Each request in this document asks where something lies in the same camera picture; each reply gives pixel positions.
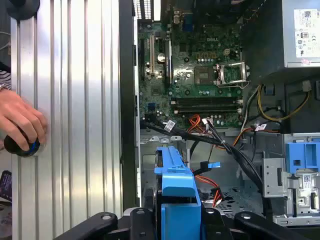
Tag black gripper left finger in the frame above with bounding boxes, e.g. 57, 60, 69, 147
53, 206, 158, 240

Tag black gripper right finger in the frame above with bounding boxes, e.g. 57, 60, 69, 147
201, 206, 309, 240

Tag red yellow disk power wire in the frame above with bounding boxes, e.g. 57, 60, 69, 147
191, 169, 224, 208

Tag round black tool blue ring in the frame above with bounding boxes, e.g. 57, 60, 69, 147
3, 134, 41, 158

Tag silver metal disk bay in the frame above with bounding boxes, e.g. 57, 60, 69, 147
261, 156, 320, 226

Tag black RAM slot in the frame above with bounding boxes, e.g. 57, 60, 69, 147
170, 105, 244, 114
170, 96, 244, 105

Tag black expansion slot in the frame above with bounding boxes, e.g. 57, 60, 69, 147
164, 39, 173, 85

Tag pale expansion slot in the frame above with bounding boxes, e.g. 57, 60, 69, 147
148, 34, 154, 76

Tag person's hand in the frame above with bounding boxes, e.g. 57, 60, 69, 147
0, 88, 49, 152

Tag dark printed packet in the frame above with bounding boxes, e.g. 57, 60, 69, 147
0, 169, 13, 204

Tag open black PC case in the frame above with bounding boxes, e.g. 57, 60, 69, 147
118, 0, 320, 240

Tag CPU socket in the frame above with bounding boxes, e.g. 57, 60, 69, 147
194, 65, 215, 86

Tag metal socket cover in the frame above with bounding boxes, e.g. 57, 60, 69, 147
214, 61, 251, 88

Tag green motherboard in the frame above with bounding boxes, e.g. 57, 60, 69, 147
137, 21, 245, 129

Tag silver power supply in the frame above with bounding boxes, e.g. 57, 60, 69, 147
282, 0, 320, 69

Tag black round knob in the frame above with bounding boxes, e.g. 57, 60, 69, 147
5, 0, 41, 20

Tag blue plastic drive bracket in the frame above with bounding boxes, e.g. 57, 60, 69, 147
284, 140, 320, 174

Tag black cable bundle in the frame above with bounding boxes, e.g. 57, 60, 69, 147
141, 120, 265, 192

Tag orange wires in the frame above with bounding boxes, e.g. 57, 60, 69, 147
187, 114, 202, 132

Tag wire locking lever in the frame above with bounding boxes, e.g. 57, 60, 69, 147
216, 80, 252, 89

